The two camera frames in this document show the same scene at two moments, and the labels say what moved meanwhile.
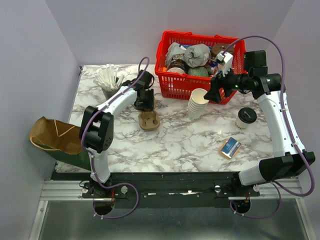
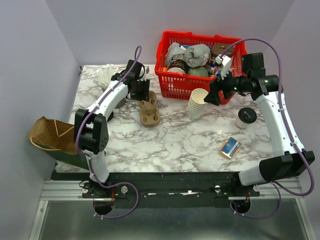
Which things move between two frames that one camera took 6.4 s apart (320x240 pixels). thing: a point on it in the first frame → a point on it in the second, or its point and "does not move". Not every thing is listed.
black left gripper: (149, 104) → (144, 95)
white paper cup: (241, 125) does not move
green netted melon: (198, 71) does not move
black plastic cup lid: (247, 115) does not move
